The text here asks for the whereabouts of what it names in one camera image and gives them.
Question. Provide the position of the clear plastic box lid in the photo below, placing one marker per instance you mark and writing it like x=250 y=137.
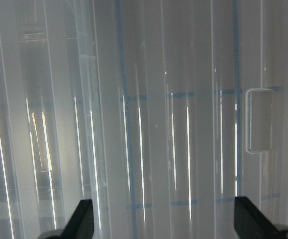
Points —
x=159 y=111

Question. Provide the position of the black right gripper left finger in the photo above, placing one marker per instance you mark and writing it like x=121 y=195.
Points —
x=81 y=223

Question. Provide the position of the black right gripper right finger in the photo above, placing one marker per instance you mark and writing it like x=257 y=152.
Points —
x=250 y=223

